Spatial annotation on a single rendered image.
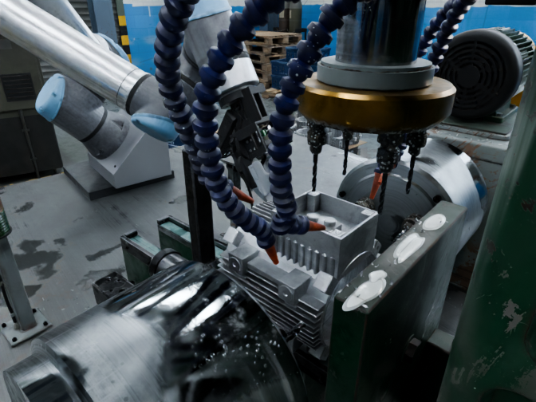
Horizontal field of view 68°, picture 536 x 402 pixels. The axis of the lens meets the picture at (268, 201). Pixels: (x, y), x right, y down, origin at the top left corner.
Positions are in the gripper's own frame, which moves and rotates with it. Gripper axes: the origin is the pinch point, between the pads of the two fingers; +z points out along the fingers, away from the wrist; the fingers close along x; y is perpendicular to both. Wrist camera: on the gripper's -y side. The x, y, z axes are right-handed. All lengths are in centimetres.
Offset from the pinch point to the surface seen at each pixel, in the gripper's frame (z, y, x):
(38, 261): -5, -67, -24
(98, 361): 2.5, 19.8, -41.9
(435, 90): -7.3, 37.0, -7.1
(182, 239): 2.4, -30.5, -3.0
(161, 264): 1.9, -7.0, -21.3
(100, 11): -315, -510, 290
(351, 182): 2.8, 7.2, 15.1
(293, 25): -220, -395, 583
